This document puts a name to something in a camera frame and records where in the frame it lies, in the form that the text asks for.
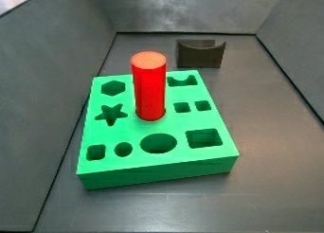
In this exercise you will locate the red cylinder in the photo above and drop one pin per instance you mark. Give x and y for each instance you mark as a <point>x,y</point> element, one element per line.
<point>149,79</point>

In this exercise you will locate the green foam shape board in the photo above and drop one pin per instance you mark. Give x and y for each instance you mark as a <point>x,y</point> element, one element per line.
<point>129,151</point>

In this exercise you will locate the black curved holder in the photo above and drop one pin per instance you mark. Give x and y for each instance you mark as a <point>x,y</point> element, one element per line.
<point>199,53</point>

